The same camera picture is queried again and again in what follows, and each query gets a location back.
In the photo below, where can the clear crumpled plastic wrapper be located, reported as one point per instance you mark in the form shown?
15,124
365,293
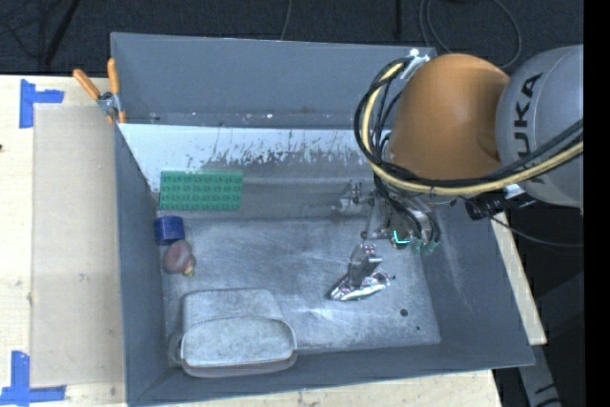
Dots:
376,288

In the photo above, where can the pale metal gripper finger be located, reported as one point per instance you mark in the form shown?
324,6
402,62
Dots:
351,197
363,264

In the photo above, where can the pale wood flat board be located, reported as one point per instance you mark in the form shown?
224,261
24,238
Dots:
71,243

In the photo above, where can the brown toy acorn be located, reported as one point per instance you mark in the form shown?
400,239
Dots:
177,257

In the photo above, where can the grey metal bin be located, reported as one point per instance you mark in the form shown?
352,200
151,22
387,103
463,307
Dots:
286,252

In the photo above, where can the green flat block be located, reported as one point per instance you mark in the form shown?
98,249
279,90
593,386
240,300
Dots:
200,190

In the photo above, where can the black cylinder on white bracket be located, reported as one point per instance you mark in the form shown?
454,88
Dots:
486,207

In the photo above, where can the blue cylinder cup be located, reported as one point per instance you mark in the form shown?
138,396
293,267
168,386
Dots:
169,229

